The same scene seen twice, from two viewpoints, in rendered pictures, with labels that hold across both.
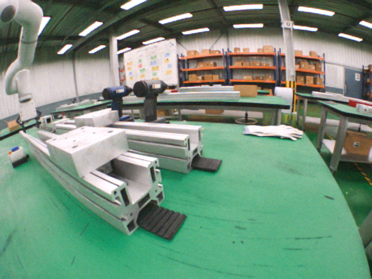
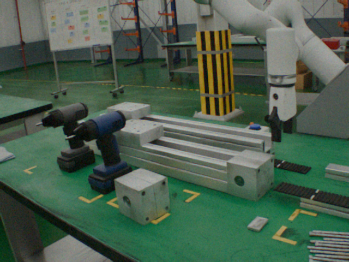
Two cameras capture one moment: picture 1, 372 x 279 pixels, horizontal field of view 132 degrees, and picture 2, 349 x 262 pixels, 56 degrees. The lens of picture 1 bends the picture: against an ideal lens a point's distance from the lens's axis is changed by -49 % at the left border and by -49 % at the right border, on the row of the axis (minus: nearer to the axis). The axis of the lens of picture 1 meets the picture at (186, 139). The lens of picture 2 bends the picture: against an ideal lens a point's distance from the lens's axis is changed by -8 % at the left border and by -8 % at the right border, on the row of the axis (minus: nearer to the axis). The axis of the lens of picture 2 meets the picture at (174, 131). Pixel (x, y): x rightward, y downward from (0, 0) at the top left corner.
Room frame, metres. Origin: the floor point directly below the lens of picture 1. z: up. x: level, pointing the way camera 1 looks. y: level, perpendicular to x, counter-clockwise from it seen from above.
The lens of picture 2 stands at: (1.61, 0.76, 1.24)
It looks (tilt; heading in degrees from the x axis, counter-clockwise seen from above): 17 degrees down; 195
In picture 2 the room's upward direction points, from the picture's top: 5 degrees counter-clockwise
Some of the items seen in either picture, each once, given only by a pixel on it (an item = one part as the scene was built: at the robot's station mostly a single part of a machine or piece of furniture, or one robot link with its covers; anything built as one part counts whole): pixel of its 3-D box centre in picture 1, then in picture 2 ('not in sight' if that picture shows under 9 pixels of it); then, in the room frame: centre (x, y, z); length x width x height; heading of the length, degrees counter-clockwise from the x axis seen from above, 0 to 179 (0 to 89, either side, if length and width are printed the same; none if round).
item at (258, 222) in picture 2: not in sight; (258, 224); (0.92, 0.75, 0.78); 0.05 x 0.03 x 0.01; 155
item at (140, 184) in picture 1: (55, 153); (174, 132); (0.37, 0.42, 0.82); 0.80 x 0.10 x 0.09; 62
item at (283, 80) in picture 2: (25, 97); (281, 78); (0.58, 0.82, 1.06); 0.09 x 0.08 x 0.03; 152
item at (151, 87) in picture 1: (156, 107); (65, 139); (0.63, 0.11, 0.89); 0.20 x 0.08 x 0.22; 154
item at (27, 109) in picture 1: (27, 109); (282, 99); (0.58, 0.82, 0.99); 0.10 x 0.07 x 0.11; 152
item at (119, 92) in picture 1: (122, 107); (99, 154); (0.76, 0.30, 0.89); 0.20 x 0.08 x 0.22; 154
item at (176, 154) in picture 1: (98, 134); (137, 148); (0.54, 0.33, 0.82); 0.80 x 0.10 x 0.09; 62
